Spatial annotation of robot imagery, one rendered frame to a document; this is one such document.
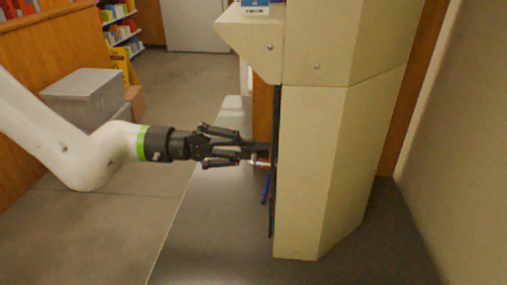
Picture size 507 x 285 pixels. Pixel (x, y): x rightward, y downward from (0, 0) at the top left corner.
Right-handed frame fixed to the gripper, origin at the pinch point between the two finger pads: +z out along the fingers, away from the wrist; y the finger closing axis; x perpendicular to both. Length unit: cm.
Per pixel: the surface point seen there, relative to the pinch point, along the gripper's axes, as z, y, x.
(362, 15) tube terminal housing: 16.9, 32.3, -10.7
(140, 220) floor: -89, -119, 81
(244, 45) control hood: -0.9, 27.7, -11.1
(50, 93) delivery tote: -172, -54, 143
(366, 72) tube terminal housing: 20.2, 22.5, -7.4
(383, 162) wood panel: 41, -20, 26
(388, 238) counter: 36.8, -26.0, -1.4
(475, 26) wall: 49, 26, 17
